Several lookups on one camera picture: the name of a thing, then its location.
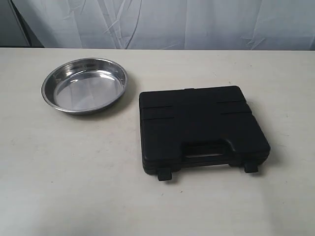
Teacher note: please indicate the white backdrop curtain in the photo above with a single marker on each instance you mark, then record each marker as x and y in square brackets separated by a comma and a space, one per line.
[172, 24]

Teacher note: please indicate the round stainless steel dish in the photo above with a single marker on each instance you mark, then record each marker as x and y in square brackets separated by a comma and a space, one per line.
[85, 86]

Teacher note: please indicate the black plastic tool case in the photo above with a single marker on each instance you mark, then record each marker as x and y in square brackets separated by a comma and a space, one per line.
[198, 127]

